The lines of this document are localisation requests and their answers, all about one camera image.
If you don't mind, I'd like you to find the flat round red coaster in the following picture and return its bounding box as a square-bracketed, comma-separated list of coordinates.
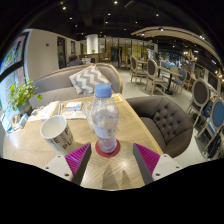
[94, 138, 122, 159]

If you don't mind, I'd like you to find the grey white chevron cushion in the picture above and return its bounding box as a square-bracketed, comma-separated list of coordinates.
[68, 64, 113, 96]

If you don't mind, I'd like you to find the grey tufted armchair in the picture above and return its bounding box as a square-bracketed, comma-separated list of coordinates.
[125, 95, 195, 159]

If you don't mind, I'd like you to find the group of dining chairs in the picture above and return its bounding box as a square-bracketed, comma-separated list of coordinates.
[127, 54, 224, 160]

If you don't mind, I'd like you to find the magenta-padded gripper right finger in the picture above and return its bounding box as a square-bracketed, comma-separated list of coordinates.
[132, 143, 184, 186]

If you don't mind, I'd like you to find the white printed paper cup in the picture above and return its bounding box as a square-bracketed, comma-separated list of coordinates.
[39, 114, 77, 156]

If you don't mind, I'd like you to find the person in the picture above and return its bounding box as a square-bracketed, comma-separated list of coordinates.
[65, 52, 85, 69]

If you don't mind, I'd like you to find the wooden dining table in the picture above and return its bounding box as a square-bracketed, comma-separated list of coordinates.
[157, 66, 184, 96]

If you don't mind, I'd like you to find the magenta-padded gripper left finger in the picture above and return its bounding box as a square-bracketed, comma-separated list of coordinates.
[43, 143, 93, 186]

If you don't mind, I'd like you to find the grey curved sofa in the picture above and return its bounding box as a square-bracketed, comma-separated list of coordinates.
[28, 62, 124, 110]

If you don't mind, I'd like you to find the small blue white box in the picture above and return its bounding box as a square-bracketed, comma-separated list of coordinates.
[64, 101, 83, 112]

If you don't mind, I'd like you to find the black-framed window with posters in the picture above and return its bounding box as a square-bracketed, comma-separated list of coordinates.
[0, 31, 30, 135]

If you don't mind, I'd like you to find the yellow card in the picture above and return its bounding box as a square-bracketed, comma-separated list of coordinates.
[111, 92, 125, 104]

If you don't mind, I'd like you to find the green potted plant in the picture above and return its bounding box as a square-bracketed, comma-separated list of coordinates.
[7, 77, 44, 116]

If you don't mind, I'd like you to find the clear blue-capped water bottle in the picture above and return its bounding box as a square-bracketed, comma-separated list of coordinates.
[90, 82, 121, 155]

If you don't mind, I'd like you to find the group of ceiling lights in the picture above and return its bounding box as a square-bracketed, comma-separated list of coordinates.
[59, 0, 222, 65]

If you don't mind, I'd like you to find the white tissue pack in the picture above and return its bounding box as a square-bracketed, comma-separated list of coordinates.
[62, 110, 87, 121]

